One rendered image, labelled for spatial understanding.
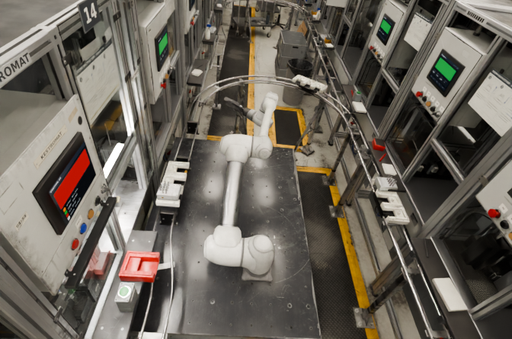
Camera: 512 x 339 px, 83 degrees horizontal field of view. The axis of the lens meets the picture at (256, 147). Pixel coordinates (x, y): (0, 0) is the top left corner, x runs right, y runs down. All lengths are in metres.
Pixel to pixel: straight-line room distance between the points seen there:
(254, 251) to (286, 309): 0.39
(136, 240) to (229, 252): 0.50
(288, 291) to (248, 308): 0.25
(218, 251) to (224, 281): 0.23
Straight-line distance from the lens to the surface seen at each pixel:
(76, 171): 1.05
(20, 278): 1.00
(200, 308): 1.79
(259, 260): 1.66
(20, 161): 0.88
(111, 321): 1.58
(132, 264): 1.62
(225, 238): 1.66
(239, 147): 1.71
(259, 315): 1.79
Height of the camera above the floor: 2.36
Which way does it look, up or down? 41 degrees down
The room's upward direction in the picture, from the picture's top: 10 degrees clockwise
